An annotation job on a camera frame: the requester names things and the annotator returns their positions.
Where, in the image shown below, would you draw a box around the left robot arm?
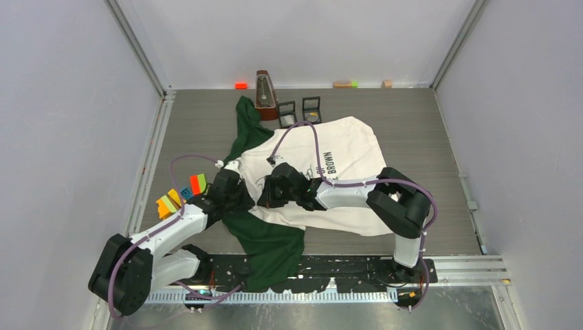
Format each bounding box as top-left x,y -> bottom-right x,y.
88,161 -> 254,316

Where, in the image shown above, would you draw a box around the red wooden block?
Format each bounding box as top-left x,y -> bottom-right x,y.
190,175 -> 201,196

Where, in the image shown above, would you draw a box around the black box with blue brooch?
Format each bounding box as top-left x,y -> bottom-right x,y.
277,100 -> 297,129

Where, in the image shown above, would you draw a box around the light green wooden block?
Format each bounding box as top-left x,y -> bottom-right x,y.
197,173 -> 207,193

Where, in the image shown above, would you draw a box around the brown wooden metronome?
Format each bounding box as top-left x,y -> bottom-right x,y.
254,70 -> 278,121

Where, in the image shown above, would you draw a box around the green and white t-shirt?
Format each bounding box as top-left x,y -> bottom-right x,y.
223,96 -> 390,292

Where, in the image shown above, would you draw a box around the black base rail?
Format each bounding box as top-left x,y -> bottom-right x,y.
182,254 -> 437,294

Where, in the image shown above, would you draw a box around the black box with gold brooch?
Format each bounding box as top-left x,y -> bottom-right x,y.
302,96 -> 322,124

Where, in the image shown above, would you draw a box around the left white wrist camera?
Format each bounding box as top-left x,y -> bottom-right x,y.
214,159 -> 241,174

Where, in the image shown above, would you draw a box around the tan and green block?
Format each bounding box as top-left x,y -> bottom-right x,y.
333,80 -> 359,89

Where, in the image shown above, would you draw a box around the pile of colourful toy bricks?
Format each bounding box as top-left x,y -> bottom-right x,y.
156,187 -> 194,220

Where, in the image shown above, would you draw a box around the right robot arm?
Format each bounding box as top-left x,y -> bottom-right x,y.
257,162 -> 437,282

